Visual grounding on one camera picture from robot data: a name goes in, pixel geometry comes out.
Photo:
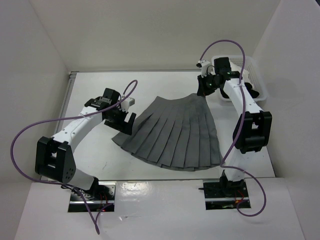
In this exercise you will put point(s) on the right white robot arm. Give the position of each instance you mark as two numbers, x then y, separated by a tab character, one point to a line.
253	127

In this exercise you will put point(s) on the aluminium table edge rail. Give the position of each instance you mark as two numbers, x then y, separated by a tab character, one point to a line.
58	125

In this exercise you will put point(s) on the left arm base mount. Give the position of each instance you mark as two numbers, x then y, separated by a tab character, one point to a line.
104	200

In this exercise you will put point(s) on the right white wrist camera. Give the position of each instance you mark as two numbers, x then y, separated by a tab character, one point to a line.
204	67

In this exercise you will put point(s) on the white plastic basket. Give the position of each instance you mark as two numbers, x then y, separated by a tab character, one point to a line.
254	76

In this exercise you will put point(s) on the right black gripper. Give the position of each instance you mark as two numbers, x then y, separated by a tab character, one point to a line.
202	90

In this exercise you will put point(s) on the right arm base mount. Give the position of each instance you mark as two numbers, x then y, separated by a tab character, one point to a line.
225	195

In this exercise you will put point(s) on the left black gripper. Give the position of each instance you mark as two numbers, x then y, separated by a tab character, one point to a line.
125	127

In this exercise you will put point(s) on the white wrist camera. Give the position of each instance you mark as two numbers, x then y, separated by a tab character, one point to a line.
204	67
127	103

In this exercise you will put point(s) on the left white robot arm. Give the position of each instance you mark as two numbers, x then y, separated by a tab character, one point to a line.
73	134

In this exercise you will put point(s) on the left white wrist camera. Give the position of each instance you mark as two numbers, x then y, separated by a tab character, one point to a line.
127	103

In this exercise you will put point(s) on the black skirt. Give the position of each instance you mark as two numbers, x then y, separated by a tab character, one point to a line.
254	94

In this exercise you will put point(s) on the white folded cloth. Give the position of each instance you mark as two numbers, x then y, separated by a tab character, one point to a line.
245	73

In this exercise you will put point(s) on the grey pleated skirt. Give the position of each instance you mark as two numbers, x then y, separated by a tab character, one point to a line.
175	134

